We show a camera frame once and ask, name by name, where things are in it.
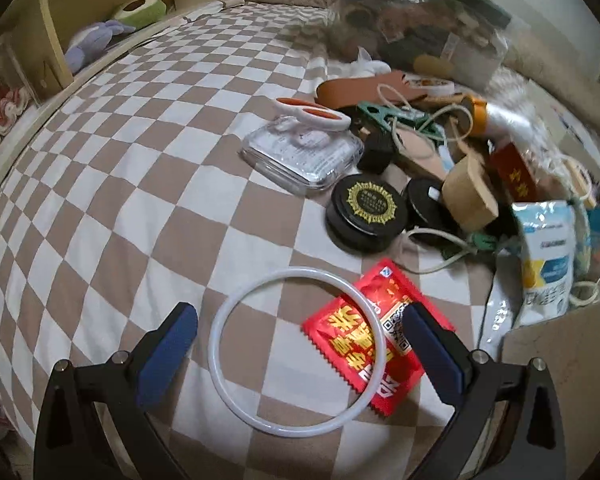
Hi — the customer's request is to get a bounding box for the white blue packet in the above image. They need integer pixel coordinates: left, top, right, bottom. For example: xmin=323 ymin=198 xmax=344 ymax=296
xmin=511 ymin=200 xmax=578 ymax=328

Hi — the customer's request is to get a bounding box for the white orange plastic case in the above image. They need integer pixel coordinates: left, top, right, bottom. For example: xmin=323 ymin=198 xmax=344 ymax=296
xmin=271 ymin=97 xmax=352 ymax=132

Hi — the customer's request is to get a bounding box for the white plastic ring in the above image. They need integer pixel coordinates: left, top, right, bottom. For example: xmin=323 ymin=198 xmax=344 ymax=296
xmin=207 ymin=267 xmax=387 ymax=437

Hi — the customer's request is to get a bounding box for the clear acrylic doll box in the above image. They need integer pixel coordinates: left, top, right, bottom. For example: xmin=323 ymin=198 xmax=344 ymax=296
xmin=0 ymin=35 xmax=43 ymax=171

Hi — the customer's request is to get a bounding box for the tan leather piece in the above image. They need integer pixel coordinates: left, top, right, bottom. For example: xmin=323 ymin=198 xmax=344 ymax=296
xmin=395 ymin=125 xmax=448 ymax=181

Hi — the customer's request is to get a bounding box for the brown leather piece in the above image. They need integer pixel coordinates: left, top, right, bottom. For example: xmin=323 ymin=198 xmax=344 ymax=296
xmin=316 ymin=71 xmax=411 ymax=111

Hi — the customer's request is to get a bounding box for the translucent white bundle orange cap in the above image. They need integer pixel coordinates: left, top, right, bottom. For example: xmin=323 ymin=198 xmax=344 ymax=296
xmin=472 ymin=99 xmax=536 ymax=141

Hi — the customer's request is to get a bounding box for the black cube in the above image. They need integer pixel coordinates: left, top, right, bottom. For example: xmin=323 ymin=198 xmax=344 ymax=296
xmin=357 ymin=130 xmax=396 ymax=173

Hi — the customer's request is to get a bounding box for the avocado plush toy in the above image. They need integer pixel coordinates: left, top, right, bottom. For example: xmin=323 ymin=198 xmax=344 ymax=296
xmin=109 ymin=0 xmax=168 ymax=28

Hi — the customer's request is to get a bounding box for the clear plastic bag of craft goods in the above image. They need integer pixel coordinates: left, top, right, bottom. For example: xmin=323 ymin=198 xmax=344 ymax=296
xmin=337 ymin=0 xmax=513 ymax=91

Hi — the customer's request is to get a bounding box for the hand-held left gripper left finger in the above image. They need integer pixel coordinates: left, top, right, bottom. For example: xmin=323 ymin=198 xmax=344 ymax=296
xmin=32 ymin=301 xmax=199 ymax=480

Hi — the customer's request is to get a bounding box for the black round tin gold emblem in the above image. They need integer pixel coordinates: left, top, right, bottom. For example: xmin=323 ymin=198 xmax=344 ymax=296
xmin=325 ymin=174 xmax=411 ymax=255

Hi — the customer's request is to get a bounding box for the brown white checkered bedsheet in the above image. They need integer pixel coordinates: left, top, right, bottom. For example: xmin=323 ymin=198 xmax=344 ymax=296
xmin=0 ymin=0 xmax=531 ymax=480

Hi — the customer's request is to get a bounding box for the green plastic clip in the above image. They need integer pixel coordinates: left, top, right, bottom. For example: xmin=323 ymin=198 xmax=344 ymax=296
xmin=356 ymin=101 xmax=446 ymax=141

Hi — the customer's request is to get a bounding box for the red snack packet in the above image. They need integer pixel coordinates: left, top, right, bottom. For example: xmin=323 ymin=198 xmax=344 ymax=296
xmin=300 ymin=258 xmax=428 ymax=417

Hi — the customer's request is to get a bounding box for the tan wooden block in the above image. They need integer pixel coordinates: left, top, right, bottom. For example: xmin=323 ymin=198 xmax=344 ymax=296
xmin=441 ymin=152 xmax=500 ymax=231

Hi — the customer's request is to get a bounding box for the small black round case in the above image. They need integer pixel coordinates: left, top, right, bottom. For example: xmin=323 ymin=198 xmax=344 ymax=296
xmin=404 ymin=177 xmax=453 ymax=236

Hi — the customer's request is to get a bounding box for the purple plush toy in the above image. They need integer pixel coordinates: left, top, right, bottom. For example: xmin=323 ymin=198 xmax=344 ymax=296
xmin=64 ymin=20 xmax=131 ymax=72

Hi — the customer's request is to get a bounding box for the white round tin orange print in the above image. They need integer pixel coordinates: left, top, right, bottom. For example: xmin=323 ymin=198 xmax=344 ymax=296
xmin=405 ymin=75 xmax=456 ymax=97

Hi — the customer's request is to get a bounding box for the white cord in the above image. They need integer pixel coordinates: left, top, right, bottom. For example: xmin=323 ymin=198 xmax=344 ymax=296
xmin=405 ymin=227 xmax=481 ymax=275

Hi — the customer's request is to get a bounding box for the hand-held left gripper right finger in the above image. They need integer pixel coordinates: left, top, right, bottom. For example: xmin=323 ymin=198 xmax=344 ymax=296
xmin=402 ymin=301 xmax=567 ymax=480

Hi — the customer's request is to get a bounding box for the red box gold print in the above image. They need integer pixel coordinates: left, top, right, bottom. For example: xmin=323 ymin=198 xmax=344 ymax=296
xmin=490 ymin=142 xmax=538 ymax=203

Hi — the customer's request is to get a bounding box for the clear plastic case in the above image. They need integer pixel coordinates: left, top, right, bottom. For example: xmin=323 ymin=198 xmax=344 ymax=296
xmin=240 ymin=115 xmax=365 ymax=196

